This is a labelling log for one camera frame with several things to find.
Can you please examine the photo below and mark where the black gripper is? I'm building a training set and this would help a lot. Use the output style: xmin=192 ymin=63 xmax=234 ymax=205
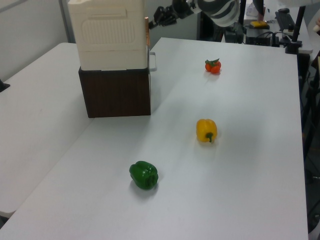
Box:
xmin=148 ymin=0 xmax=195 ymax=30

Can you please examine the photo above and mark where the person forearm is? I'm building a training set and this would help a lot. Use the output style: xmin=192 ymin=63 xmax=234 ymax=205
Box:
xmin=251 ymin=0 xmax=266 ymax=21

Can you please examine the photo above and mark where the cream plastic cabinet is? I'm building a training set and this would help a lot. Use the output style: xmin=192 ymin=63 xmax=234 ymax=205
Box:
xmin=67 ymin=0 xmax=149 ymax=71

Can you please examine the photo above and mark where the orange tomato cluster with leaves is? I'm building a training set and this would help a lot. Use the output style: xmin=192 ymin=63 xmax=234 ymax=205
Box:
xmin=204 ymin=57 xmax=223 ymax=75

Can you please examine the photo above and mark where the dark brown wooden drawer box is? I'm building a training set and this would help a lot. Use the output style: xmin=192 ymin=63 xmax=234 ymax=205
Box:
xmin=78 ymin=65 xmax=152 ymax=119

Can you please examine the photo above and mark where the yellow sponge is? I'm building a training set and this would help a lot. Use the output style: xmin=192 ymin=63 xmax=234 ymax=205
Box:
xmin=249 ymin=20 xmax=269 ymax=29

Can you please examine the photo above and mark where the black electronics box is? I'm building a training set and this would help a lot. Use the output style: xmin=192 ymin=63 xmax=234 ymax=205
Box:
xmin=245 ymin=29 xmax=280 ymax=48

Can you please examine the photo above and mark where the yellow bell pepper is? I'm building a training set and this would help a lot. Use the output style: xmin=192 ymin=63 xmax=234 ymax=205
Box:
xmin=195 ymin=118 xmax=218 ymax=144

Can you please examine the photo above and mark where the green bell pepper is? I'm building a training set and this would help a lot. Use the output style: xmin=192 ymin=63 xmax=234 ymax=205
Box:
xmin=128 ymin=160 xmax=160 ymax=191

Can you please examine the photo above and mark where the copper door handle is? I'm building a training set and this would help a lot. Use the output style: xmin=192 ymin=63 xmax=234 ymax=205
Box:
xmin=144 ymin=16 xmax=152 ymax=49

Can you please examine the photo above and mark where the white drawer handle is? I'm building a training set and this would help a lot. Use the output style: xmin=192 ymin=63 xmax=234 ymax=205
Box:
xmin=148 ymin=51 xmax=159 ymax=73

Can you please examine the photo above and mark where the grey partition post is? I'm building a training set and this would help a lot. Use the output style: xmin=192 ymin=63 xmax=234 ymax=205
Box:
xmin=58 ymin=0 xmax=76 ymax=44

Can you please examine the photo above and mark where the black camera stand pole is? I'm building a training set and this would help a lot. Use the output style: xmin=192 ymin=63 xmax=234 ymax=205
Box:
xmin=284 ymin=4 xmax=307 ymax=55

